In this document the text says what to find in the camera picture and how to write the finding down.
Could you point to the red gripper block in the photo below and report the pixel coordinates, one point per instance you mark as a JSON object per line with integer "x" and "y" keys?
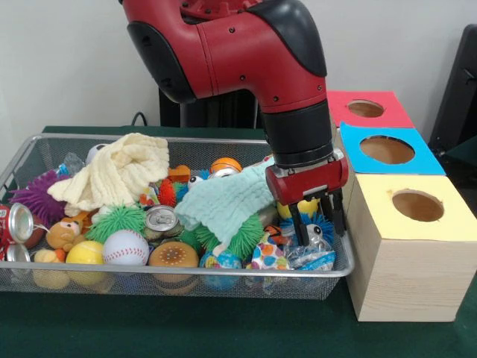
{"x": 305, "y": 182}

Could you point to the clear blue plastic packet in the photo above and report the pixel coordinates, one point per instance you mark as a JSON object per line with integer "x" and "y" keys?
{"x": 313, "y": 259}

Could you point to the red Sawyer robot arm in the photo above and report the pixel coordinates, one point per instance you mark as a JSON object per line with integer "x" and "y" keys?
{"x": 242, "y": 56}

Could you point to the wooden box with three holes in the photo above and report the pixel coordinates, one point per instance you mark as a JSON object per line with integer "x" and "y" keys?
{"x": 406, "y": 276}

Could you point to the shallow clear mesh bin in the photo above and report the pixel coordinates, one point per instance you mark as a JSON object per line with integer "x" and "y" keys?
{"x": 149, "y": 285}

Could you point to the blue fuzzy googly-eyed toy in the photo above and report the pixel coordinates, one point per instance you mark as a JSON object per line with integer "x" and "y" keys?
{"x": 323, "y": 223}

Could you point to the light blue cloth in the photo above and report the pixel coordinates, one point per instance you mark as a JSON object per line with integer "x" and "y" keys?
{"x": 223, "y": 201}

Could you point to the dark green tablecloth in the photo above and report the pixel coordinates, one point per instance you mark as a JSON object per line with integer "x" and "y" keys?
{"x": 466, "y": 153}
{"x": 223, "y": 328}

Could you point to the toy burger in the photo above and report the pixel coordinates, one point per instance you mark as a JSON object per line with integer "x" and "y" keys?
{"x": 173, "y": 255}

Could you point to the crushed can with silver top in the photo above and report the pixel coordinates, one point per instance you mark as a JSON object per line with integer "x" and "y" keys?
{"x": 161, "y": 218}

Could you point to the black flat panel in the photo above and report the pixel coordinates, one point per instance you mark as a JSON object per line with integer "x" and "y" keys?
{"x": 458, "y": 93}

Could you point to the white baseball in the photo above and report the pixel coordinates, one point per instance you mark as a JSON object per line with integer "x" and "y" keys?
{"x": 124, "y": 248}

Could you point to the green spiky ball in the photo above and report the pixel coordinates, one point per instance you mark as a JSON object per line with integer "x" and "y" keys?
{"x": 119, "y": 222}

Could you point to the cream yellow cloth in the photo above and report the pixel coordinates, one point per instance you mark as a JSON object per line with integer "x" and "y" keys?
{"x": 112, "y": 175}

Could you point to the yellow tennis ball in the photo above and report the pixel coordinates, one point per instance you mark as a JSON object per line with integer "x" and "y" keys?
{"x": 85, "y": 253}

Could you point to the purple spiky ball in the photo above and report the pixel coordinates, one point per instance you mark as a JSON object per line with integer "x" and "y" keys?
{"x": 35, "y": 195}

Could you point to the crushed red soda can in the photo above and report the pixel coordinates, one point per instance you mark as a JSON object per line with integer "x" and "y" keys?
{"x": 20, "y": 223}

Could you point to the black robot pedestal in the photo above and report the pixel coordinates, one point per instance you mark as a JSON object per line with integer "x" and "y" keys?
{"x": 223, "y": 112}

